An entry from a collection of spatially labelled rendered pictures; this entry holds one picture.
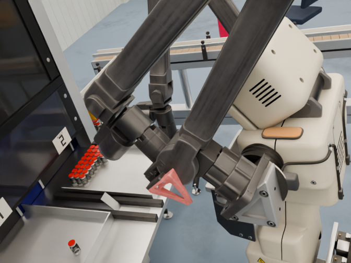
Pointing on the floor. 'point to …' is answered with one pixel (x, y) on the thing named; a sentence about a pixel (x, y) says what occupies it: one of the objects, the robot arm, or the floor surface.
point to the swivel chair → (303, 12)
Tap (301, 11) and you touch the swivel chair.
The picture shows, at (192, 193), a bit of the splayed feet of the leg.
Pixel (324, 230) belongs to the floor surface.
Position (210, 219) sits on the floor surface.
